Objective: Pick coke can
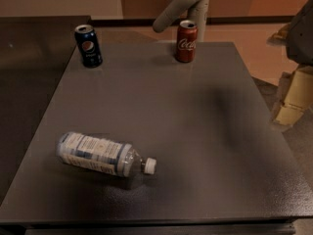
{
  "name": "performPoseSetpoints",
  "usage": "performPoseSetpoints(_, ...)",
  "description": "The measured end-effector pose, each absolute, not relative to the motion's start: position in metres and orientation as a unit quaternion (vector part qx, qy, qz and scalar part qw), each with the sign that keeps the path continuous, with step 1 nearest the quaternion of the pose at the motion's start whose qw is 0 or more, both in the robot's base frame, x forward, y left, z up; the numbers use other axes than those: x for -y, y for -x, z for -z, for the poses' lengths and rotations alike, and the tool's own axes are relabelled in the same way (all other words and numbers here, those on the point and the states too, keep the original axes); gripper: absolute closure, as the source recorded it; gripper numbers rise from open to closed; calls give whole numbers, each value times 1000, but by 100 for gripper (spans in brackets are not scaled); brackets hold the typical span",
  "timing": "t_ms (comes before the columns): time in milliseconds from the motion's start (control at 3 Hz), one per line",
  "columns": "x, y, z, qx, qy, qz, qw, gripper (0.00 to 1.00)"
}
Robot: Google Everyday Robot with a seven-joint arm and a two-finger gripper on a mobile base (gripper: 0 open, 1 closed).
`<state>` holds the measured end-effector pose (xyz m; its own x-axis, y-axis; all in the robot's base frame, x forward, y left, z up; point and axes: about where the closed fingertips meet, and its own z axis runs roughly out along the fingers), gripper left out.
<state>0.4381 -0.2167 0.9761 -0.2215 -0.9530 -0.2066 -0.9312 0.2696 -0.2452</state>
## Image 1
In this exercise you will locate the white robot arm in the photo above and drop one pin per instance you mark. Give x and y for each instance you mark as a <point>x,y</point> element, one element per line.
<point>196,11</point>

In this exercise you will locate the clear plastic water bottle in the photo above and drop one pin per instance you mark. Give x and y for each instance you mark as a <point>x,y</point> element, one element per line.
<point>103,155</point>

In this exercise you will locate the red coke can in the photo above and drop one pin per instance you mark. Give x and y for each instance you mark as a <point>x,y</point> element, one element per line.
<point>186,41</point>

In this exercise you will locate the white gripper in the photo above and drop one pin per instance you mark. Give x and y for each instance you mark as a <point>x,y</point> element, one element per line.
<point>302,38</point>

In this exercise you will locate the blue pepsi can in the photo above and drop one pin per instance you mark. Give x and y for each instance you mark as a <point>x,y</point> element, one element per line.
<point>88,45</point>

